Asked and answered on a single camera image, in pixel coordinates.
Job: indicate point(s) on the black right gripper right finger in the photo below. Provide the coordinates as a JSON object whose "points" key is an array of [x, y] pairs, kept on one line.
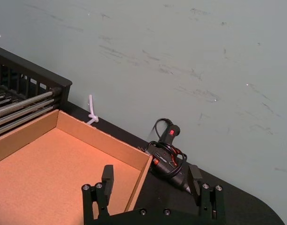
{"points": [[194, 180]]}

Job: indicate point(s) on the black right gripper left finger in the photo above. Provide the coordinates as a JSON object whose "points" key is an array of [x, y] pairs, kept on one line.
{"points": [[108, 175]]}

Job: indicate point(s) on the shallow brown cardboard tray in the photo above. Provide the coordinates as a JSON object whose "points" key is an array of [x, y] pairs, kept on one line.
{"points": [[52, 164]]}

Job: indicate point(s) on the small white plastic piece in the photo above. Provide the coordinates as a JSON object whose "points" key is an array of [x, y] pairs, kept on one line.
{"points": [[91, 110]]}

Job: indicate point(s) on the black rack with steel bars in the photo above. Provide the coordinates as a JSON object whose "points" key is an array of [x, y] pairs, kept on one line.
{"points": [[21, 100]]}

